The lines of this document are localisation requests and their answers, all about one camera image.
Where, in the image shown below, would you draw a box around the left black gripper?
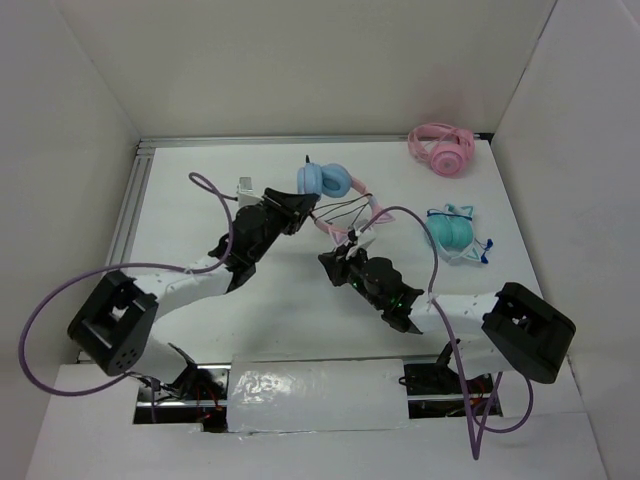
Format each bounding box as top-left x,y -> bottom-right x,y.
250,187 -> 319,263

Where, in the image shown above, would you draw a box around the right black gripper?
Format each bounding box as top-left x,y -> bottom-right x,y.
318,242 -> 386,310

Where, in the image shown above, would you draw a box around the blue pink cat-ear headphones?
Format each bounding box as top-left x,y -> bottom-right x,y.
297,158 -> 382,246

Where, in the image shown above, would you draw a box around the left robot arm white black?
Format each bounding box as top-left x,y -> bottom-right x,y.
67,189 -> 319,399

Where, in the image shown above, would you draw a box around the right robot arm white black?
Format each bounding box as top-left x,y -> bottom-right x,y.
318,245 -> 576,392

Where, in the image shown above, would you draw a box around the teal white cat-ear headphones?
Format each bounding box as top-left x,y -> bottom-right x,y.
425,203 -> 494,265

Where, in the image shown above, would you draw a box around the white sheet over base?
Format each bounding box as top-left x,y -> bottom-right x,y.
227,359 -> 409,433

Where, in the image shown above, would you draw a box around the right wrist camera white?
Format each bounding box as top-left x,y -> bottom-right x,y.
330,228 -> 377,259

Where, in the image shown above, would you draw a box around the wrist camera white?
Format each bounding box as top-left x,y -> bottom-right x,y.
236,177 -> 262,208
330,228 -> 377,259

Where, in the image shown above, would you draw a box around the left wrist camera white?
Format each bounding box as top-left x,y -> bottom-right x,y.
236,177 -> 262,208

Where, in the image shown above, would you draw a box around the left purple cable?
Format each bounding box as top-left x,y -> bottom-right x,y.
18,171 -> 241,398

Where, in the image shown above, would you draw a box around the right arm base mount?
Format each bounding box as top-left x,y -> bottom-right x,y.
397,359 -> 502,418

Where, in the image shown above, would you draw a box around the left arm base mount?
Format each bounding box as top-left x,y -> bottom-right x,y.
133,364 -> 231,433

